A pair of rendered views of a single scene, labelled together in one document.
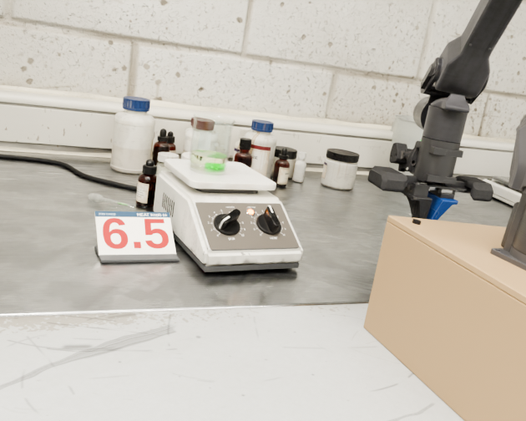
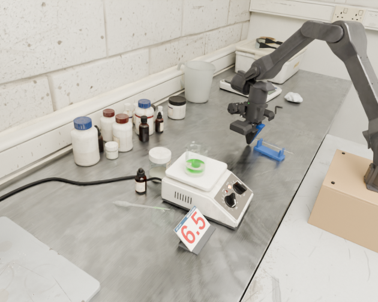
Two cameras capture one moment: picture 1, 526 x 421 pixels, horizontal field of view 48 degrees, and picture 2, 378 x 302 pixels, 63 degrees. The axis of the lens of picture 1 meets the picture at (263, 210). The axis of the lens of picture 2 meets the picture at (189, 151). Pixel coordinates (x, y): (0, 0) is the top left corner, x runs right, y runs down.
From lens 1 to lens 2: 0.59 m
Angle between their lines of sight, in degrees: 37
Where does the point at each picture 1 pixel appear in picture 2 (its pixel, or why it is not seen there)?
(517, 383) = not seen: outside the picture
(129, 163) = (92, 159)
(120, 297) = (237, 274)
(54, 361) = not seen: outside the picture
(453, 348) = (370, 232)
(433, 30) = (185, 8)
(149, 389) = not seen: outside the picture
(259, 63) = (116, 59)
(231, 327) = (285, 259)
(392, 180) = (248, 129)
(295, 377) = (330, 271)
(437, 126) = (259, 97)
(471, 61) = (276, 67)
